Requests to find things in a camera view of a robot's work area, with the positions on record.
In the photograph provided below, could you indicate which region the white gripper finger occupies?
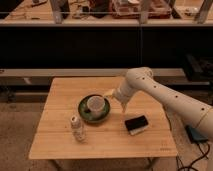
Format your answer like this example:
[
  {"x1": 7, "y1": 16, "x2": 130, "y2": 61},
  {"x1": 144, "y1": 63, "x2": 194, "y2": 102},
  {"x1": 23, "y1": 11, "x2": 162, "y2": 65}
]
[
  {"x1": 121, "y1": 103, "x2": 127, "y2": 113},
  {"x1": 103, "y1": 89, "x2": 114, "y2": 98}
]

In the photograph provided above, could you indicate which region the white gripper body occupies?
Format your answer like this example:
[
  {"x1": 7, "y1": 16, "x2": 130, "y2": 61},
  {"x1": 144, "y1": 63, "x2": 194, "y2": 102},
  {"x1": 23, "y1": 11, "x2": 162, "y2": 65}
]
[{"x1": 113, "y1": 80, "x2": 135, "y2": 104}]

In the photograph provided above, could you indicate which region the black and white eraser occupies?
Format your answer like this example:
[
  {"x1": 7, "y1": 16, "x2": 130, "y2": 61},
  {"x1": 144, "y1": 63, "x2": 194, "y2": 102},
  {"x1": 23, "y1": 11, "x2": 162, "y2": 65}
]
[{"x1": 125, "y1": 115, "x2": 149, "y2": 135}]

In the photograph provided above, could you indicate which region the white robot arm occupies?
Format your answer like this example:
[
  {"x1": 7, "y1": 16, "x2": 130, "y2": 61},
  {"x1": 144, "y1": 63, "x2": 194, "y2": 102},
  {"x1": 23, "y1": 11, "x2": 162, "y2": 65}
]
[{"x1": 104, "y1": 67, "x2": 213, "y2": 142}]

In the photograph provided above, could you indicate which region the white ceramic cup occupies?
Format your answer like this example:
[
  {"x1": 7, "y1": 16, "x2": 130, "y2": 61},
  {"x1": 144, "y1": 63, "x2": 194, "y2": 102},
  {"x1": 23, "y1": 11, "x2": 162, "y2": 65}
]
[{"x1": 87, "y1": 95, "x2": 105, "y2": 118}]

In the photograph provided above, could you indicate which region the dark green saucer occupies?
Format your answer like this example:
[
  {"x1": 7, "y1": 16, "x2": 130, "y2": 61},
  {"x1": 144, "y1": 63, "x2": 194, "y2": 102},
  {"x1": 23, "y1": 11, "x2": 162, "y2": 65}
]
[{"x1": 78, "y1": 94, "x2": 111, "y2": 124}]

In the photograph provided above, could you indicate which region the wooden table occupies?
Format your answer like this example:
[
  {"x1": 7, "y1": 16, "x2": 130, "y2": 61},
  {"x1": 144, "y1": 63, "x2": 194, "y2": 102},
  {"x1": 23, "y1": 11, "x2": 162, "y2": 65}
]
[{"x1": 29, "y1": 77, "x2": 177, "y2": 159}]

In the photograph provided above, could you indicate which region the small clear plastic bottle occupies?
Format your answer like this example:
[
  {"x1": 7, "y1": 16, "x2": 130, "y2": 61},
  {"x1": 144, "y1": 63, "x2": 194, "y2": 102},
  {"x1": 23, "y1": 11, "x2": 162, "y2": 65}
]
[{"x1": 70, "y1": 116, "x2": 86, "y2": 142}]

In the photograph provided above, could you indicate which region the blue power adapter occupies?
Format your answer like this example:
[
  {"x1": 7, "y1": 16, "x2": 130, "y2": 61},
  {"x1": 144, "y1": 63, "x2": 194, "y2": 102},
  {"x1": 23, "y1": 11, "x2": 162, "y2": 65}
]
[{"x1": 185, "y1": 125, "x2": 208, "y2": 143}]

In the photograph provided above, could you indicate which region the black box on right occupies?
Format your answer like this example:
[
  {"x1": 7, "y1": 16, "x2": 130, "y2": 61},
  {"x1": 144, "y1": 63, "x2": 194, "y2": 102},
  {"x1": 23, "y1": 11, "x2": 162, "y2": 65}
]
[{"x1": 182, "y1": 54, "x2": 213, "y2": 82}]

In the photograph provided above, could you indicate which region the long workbench shelf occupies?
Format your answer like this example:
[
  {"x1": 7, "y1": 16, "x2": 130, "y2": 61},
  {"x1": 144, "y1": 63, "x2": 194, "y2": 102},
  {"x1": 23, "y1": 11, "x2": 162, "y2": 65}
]
[{"x1": 0, "y1": 0, "x2": 213, "y2": 27}]

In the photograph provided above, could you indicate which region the black cable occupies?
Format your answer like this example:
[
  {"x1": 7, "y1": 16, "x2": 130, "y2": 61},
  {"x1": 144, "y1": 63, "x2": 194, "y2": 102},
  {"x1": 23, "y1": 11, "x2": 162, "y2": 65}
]
[{"x1": 175, "y1": 141, "x2": 212, "y2": 171}]

